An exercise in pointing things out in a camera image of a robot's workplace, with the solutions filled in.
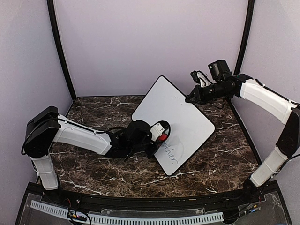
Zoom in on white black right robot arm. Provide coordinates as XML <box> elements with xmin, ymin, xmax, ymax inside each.
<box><xmin>186</xmin><ymin>71</ymin><xmax>300</xmax><ymax>203</ymax></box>

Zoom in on white whiteboard black frame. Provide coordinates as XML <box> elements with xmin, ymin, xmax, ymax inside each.
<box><xmin>131</xmin><ymin>75</ymin><xmax>216</xmax><ymax>176</ymax></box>

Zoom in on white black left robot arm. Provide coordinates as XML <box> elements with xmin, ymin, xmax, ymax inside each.
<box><xmin>21</xmin><ymin>106</ymin><xmax>170</xmax><ymax>204</ymax></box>

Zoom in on black curved front rail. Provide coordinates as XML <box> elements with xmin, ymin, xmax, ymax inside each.
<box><xmin>35</xmin><ymin>184</ymin><xmax>259</xmax><ymax>212</ymax></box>

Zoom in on red bone-shaped eraser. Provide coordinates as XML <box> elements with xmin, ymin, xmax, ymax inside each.
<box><xmin>158</xmin><ymin>134</ymin><xmax>169</xmax><ymax>142</ymax></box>

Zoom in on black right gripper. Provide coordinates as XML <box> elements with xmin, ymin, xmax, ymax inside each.
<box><xmin>185</xmin><ymin>80</ymin><xmax>230</xmax><ymax>105</ymax></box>

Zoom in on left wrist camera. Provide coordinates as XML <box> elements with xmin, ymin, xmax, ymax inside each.
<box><xmin>123</xmin><ymin>119</ymin><xmax>171</xmax><ymax>145</ymax></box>

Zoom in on black right corner post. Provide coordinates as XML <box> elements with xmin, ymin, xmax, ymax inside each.
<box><xmin>233</xmin><ymin>0</ymin><xmax>255</xmax><ymax>75</ymax></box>

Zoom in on black corner post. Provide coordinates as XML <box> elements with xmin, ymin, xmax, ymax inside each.
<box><xmin>46</xmin><ymin>0</ymin><xmax>77</xmax><ymax>101</ymax></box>
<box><xmin>233</xmin><ymin>0</ymin><xmax>255</xmax><ymax>75</ymax></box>

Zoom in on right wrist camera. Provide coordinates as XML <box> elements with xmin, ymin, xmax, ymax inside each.
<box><xmin>190</xmin><ymin>60</ymin><xmax>233</xmax><ymax>88</ymax></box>

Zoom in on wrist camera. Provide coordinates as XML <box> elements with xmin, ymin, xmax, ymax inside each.
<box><xmin>190</xmin><ymin>60</ymin><xmax>233</xmax><ymax>88</ymax></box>
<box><xmin>123</xmin><ymin>119</ymin><xmax>171</xmax><ymax>145</ymax></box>

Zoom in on black left corner post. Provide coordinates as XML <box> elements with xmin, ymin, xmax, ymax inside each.
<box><xmin>46</xmin><ymin>0</ymin><xmax>77</xmax><ymax>101</ymax></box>

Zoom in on white slotted cable duct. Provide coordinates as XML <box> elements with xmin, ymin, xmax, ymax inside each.
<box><xmin>30</xmin><ymin>200</ymin><xmax>224</xmax><ymax>225</ymax></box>

